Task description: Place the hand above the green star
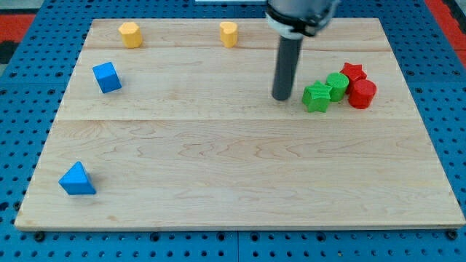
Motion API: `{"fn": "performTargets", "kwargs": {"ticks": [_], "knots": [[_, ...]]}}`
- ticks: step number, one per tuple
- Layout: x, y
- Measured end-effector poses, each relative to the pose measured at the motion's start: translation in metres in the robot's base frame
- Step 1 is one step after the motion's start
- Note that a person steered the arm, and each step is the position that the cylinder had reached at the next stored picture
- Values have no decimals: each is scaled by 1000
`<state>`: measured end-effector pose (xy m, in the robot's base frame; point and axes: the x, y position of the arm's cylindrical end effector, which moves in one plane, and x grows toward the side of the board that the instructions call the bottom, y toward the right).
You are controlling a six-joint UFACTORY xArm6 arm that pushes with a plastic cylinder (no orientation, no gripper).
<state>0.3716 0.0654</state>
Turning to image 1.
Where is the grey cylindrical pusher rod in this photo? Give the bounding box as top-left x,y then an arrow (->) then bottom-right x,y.
272,36 -> 302,101

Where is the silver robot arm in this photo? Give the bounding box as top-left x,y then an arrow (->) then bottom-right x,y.
266,0 -> 339,101

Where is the green star block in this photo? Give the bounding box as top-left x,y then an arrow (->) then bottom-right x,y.
301,81 -> 332,113

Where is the red star block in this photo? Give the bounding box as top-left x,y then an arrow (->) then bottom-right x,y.
340,62 -> 367,94

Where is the green cylinder block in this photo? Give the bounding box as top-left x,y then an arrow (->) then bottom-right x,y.
325,72 -> 350,102

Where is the yellow heart block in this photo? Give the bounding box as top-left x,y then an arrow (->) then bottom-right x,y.
219,21 -> 238,48

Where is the red cylinder block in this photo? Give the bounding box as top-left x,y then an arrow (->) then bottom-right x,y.
349,79 -> 377,109

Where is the light wooden board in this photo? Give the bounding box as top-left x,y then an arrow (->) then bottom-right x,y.
15,18 -> 465,231

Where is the yellow hexagon block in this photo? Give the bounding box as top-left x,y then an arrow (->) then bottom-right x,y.
118,22 -> 143,49

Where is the blue cube block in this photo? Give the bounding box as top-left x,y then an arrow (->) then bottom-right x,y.
92,62 -> 122,93

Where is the blue triangle block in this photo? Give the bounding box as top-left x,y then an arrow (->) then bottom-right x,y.
58,162 -> 97,195

